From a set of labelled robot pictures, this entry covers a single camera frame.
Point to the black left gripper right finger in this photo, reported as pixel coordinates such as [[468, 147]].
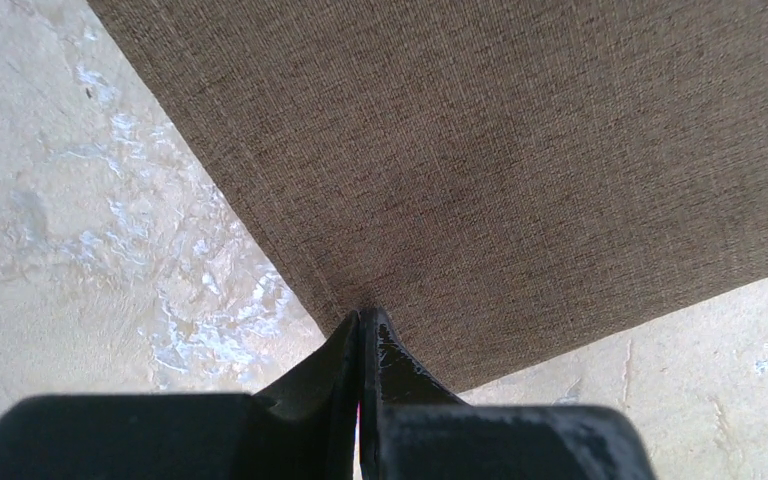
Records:
[[412, 427]]

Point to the brown fabric napkin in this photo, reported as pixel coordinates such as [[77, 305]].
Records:
[[510, 180]]

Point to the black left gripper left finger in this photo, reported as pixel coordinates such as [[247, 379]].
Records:
[[301, 426]]

